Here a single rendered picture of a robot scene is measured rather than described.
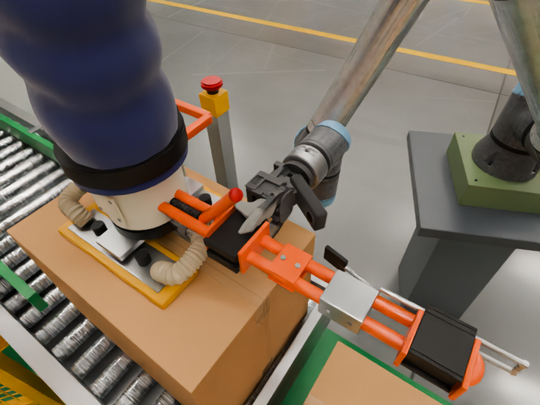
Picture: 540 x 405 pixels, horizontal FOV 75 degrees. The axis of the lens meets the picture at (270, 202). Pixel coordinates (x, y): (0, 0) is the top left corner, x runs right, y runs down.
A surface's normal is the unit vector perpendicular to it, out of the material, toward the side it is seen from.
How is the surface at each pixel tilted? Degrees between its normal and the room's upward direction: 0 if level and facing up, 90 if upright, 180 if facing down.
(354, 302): 0
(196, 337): 0
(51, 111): 74
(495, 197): 90
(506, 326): 0
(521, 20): 115
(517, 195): 90
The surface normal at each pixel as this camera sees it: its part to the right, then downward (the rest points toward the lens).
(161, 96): 0.92, -0.01
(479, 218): -0.03, -0.69
